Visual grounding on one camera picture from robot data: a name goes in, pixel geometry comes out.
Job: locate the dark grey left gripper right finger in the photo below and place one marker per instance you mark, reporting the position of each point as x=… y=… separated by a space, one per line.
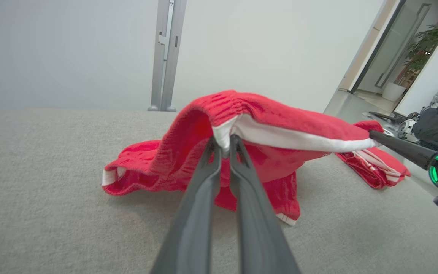
x=253 y=220

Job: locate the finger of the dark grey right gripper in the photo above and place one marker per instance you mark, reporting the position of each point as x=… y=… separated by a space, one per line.
x=405 y=148

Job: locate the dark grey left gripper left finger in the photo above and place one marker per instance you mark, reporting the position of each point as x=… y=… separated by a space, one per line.
x=196 y=213

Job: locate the red Bulls basketball jersey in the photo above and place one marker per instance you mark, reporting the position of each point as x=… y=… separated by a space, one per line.
x=375 y=167

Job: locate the red shorts with white stripes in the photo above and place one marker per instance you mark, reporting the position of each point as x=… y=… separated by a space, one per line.
x=264 y=114

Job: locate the white plant pot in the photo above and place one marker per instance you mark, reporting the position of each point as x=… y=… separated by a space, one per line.
x=393 y=92

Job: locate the green potted plant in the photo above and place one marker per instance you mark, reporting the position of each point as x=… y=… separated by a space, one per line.
x=424 y=45

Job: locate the glass door with dark frame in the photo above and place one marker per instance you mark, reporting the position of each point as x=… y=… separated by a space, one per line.
x=390 y=49

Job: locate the grey metal partition post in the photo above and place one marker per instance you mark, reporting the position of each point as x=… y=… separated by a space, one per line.
x=167 y=57

